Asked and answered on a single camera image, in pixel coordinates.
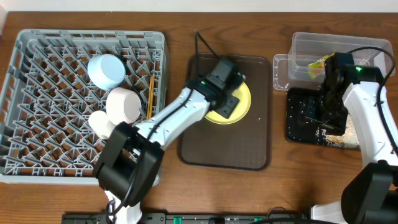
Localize yellow round plate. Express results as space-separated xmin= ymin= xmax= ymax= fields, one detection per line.
xmin=205 ymin=83 xmax=251 ymax=124

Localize green snack wrapper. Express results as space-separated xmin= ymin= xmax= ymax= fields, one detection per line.
xmin=307 ymin=55 xmax=331 ymax=80

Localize rice food scraps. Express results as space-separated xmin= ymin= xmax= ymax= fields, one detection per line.
xmin=287 ymin=93 xmax=361 ymax=149

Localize white bowl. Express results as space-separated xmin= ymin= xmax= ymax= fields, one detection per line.
xmin=106 ymin=87 xmax=141 ymax=125

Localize light blue saucer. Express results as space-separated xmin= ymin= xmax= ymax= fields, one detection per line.
xmin=88 ymin=54 xmax=126 ymax=91

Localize white paper cup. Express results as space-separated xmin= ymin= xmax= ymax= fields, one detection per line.
xmin=88 ymin=111 xmax=116 ymax=139

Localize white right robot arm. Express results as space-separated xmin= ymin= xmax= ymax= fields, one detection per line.
xmin=310 ymin=64 xmax=397 ymax=223

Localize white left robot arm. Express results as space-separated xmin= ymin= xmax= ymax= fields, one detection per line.
xmin=94 ymin=72 xmax=246 ymax=223

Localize clear plastic waste bin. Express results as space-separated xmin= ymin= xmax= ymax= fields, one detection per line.
xmin=273 ymin=32 xmax=393 ymax=91

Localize black waste tray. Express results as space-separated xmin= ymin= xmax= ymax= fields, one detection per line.
xmin=285 ymin=86 xmax=361 ymax=149

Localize grey plastic dishwasher rack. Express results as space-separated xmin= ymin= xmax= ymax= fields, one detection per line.
xmin=1 ymin=29 xmax=169 ymax=185

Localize dark brown serving tray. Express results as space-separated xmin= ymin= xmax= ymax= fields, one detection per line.
xmin=177 ymin=55 xmax=272 ymax=171

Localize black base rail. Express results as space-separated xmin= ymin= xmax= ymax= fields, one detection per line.
xmin=61 ymin=207 xmax=309 ymax=224

